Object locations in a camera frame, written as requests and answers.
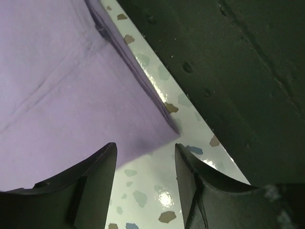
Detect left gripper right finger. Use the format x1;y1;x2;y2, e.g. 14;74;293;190
175;144;305;229

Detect purple t shirt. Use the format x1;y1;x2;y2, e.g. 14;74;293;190
0;0;178;191

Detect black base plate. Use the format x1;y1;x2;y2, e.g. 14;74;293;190
119;0;305;187

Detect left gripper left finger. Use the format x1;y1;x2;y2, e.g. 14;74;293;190
0;143;117;229

